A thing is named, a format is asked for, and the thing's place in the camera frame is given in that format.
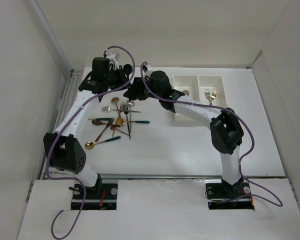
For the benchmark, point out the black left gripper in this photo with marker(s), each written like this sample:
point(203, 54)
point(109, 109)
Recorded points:
point(119, 71)

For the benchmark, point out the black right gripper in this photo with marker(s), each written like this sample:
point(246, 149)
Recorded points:
point(135, 90)

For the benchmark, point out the rose gold spoon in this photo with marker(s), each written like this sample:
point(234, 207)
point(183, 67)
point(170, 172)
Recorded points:
point(115, 129)

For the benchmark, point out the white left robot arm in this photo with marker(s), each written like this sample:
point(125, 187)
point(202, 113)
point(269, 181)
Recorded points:
point(62, 147)

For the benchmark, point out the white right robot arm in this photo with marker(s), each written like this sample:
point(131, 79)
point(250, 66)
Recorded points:
point(225, 129)

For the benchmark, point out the rose gold fork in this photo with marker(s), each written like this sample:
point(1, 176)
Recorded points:
point(115, 100)

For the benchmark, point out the white plastic spoon bin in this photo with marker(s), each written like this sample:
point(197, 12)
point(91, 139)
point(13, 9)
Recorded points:
point(187, 82)

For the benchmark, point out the copper brown fork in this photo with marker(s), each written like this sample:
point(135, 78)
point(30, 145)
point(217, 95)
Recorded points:
point(105, 130)

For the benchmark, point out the white plastic fork bin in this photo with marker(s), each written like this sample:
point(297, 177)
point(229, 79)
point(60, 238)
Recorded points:
point(215, 86)

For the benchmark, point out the aluminium side rail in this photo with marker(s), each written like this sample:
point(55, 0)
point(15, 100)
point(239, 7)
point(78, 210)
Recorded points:
point(66, 94)

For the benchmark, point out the black handled silver fork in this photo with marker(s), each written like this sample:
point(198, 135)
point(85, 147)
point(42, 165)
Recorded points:
point(124, 109)

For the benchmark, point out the green handled gold fork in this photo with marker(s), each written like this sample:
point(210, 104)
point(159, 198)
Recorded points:
point(101, 119)

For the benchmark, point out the green handled gold spoon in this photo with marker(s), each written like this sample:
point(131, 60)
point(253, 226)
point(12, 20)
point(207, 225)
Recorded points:
point(90, 145)

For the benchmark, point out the aluminium front rail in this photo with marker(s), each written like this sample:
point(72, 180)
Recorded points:
point(151, 176)

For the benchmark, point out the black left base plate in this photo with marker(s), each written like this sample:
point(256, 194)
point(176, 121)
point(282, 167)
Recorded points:
point(103, 201)

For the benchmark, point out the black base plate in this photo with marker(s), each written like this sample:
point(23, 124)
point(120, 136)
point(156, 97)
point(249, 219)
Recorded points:
point(222, 196)
point(103, 201)

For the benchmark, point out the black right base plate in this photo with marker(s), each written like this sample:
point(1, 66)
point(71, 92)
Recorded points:
point(222, 196)

